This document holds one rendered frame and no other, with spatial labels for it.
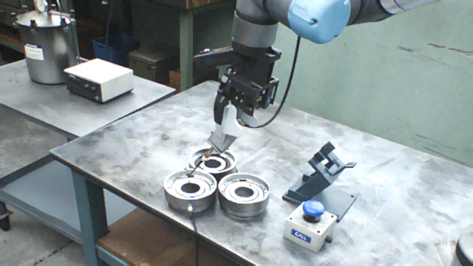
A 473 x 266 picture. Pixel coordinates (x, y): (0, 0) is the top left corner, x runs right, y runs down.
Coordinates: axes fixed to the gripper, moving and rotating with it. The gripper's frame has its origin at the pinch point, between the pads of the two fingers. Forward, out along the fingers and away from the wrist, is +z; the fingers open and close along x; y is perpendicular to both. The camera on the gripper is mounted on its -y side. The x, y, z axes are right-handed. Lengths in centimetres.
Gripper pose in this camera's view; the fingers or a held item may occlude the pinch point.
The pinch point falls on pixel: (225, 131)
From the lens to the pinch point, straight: 91.7
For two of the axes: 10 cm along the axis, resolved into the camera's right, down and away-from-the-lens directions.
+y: 7.8, 4.8, -3.9
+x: 6.0, -4.2, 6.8
